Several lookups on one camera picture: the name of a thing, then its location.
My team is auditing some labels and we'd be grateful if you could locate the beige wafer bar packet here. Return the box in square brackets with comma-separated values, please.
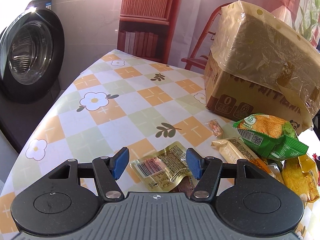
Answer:
[211, 138, 275, 177]

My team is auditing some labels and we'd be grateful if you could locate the small orange candy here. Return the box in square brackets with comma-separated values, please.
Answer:
[206, 119, 223, 137]

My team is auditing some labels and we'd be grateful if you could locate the gold foil snack packet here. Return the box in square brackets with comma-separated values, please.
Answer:
[130, 141, 196, 197]

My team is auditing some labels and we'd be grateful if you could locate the green chip bag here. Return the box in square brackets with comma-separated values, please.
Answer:
[233, 113, 309, 161]

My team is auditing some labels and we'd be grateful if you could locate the yellow chip bag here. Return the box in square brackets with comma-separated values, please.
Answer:
[281, 154, 319, 203]

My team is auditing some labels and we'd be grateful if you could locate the checkered floral tablecloth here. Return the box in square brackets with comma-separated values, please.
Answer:
[0, 49, 320, 240]

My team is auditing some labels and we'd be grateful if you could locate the cardboard box with plastic liner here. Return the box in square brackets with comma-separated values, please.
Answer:
[204, 1, 319, 132]

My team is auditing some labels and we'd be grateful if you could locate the black front-load washing machine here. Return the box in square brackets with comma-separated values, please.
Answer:
[1, 0, 65, 152]

